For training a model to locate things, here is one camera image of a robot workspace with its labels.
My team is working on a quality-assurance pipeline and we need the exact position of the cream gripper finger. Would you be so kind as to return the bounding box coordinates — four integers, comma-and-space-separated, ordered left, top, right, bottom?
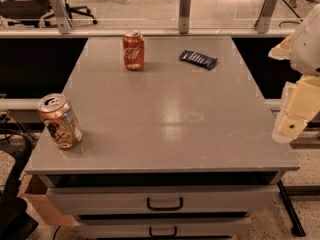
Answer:
272, 75, 320, 143
268, 34, 293, 60

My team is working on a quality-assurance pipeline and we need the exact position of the blue rxbar blueberry wrapper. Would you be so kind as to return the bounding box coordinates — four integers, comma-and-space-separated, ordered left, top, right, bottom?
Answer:
179, 50, 218, 70

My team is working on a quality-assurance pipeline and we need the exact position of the red soda can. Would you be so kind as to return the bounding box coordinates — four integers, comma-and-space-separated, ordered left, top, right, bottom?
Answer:
122, 31, 144, 71

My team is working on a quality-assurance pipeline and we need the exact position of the orange gold soda can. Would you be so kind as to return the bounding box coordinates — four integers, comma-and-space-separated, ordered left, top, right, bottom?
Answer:
38, 93, 83, 149

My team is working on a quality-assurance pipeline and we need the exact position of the upper grey drawer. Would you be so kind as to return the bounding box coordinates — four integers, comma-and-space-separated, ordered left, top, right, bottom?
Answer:
47, 185, 278, 216

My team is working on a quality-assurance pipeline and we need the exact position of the grey drawer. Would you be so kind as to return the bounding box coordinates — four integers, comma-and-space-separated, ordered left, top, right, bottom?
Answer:
77, 217, 251, 239
47, 185, 278, 216

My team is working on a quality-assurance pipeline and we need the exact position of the black table leg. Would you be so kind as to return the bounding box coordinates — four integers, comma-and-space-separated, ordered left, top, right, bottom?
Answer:
277, 181, 306, 237

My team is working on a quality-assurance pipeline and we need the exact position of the lower grey drawer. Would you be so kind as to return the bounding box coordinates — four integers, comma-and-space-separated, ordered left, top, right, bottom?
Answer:
77, 217, 251, 239

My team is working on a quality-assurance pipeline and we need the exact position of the black office chair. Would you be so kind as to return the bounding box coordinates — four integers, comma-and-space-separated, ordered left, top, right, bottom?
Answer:
0, 0, 97, 28

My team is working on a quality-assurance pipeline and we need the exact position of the brown cardboard box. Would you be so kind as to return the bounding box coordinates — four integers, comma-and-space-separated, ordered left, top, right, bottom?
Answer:
18, 174, 75, 227

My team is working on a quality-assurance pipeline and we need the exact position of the black chair at left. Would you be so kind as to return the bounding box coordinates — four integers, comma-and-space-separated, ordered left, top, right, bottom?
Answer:
0, 129, 38, 240

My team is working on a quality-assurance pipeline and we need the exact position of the black floor cable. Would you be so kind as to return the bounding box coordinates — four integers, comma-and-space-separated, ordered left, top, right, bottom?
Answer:
278, 0, 303, 28

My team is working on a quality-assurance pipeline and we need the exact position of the right metal bracket post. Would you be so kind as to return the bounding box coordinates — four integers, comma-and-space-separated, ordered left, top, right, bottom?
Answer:
254, 0, 278, 34

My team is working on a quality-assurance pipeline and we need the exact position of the metal bracket post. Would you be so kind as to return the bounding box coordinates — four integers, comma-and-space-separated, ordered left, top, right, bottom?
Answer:
178, 0, 191, 34
49, 0, 72, 34
254, 0, 278, 34

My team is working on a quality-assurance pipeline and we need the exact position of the middle metal bracket post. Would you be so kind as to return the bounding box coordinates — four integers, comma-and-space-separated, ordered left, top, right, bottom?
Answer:
178, 0, 191, 34

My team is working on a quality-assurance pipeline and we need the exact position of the left metal bracket post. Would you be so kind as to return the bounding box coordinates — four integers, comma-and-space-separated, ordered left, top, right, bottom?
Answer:
49, 0, 72, 34

